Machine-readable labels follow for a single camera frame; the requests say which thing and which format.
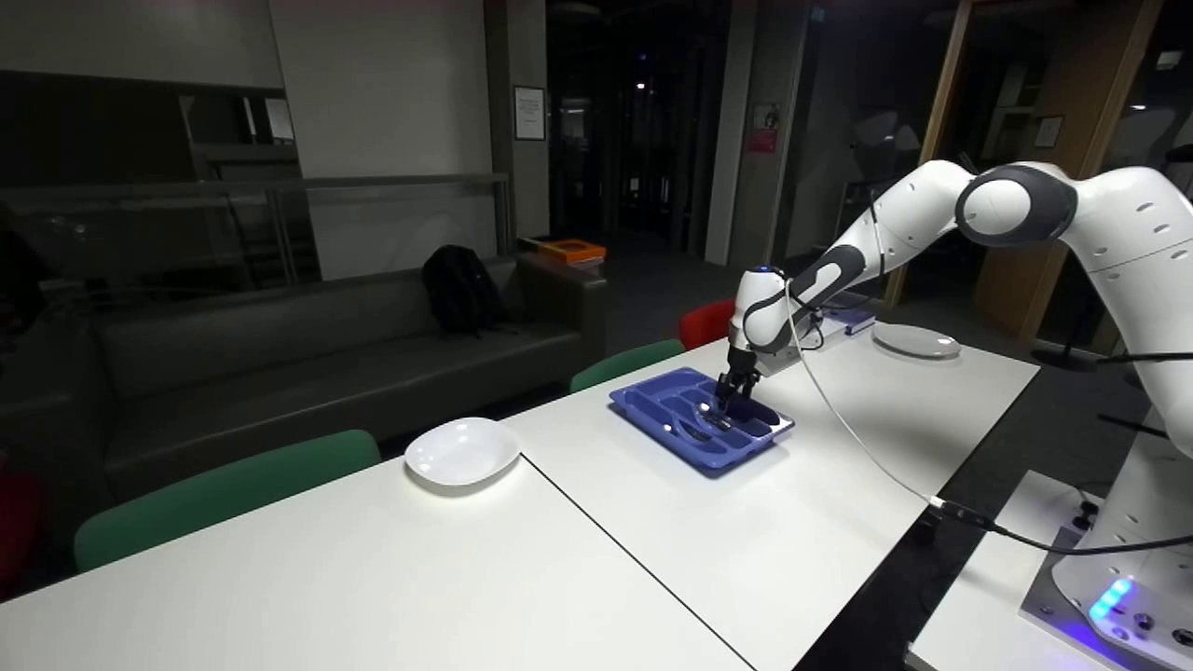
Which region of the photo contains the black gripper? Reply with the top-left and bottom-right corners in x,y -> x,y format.
720,346 -> 759,393

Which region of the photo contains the blue plastic cutlery tray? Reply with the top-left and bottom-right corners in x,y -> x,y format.
607,366 -> 795,475

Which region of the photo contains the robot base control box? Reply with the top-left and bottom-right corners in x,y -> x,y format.
1023,525 -> 1193,671

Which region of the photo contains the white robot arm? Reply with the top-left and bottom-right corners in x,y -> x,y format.
720,159 -> 1193,453

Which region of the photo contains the red chair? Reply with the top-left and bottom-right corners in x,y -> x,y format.
680,303 -> 735,351

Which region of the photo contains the blue book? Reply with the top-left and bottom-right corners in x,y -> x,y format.
824,303 -> 876,336

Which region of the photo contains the grey round plate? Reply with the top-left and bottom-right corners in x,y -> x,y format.
874,320 -> 963,360

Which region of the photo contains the white oval plate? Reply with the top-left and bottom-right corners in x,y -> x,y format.
403,418 -> 522,487

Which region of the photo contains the black backpack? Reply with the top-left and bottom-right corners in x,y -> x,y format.
421,247 -> 502,336

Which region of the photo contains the grey sofa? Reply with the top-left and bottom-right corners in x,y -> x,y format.
0,253 -> 607,500

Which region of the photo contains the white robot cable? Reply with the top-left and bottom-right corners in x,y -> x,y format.
795,331 -> 956,515

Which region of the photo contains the wall notice sign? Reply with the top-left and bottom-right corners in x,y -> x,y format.
516,89 -> 547,140

